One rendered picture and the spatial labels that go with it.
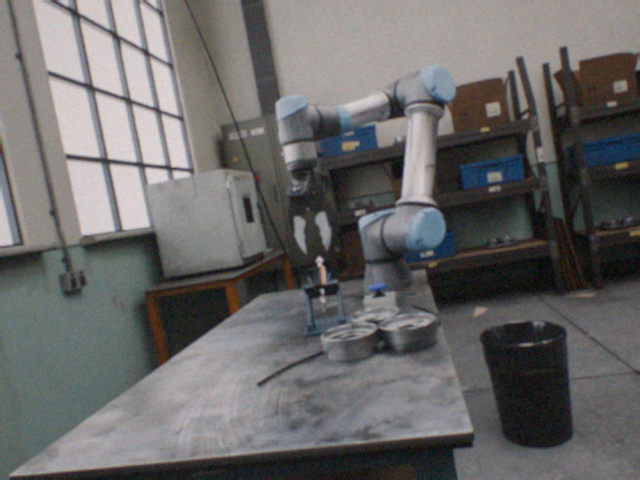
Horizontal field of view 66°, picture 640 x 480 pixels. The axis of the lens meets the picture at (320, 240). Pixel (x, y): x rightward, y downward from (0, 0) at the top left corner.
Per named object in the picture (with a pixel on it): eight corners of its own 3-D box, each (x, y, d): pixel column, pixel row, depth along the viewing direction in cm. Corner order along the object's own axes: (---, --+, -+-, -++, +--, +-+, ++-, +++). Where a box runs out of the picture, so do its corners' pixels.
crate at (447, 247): (455, 251, 468) (451, 228, 466) (457, 256, 431) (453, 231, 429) (400, 259, 479) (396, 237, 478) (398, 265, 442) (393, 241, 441)
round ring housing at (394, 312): (383, 323, 109) (380, 304, 109) (414, 329, 100) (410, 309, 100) (343, 336, 104) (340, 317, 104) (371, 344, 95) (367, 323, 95)
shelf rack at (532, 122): (566, 295, 411) (529, 53, 399) (341, 326, 445) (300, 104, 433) (546, 283, 467) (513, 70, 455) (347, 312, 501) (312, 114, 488)
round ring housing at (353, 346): (332, 367, 85) (327, 344, 85) (320, 352, 96) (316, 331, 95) (389, 353, 87) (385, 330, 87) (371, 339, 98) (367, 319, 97)
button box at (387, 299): (397, 316, 113) (393, 295, 113) (366, 320, 114) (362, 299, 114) (397, 308, 121) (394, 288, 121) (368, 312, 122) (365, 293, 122)
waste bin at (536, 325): (595, 448, 186) (579, 338, 183) (503, 456, 192) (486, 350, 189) (566, 409, 220) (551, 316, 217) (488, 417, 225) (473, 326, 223)
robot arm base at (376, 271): (366, 286, 159) (361, 256, 158) (414, 279, 156) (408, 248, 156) (363, 296, 144) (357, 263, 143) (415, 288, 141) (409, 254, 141)
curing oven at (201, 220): (253, 268, 312) (234, 166, 308) (165, 283, 323) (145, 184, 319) (277, 256, 373) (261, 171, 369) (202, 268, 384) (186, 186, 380)
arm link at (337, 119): (324, 112, 132) (290, 113, 125) (351, 100, 123) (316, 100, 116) (330, 141, 132) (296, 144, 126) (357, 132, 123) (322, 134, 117)
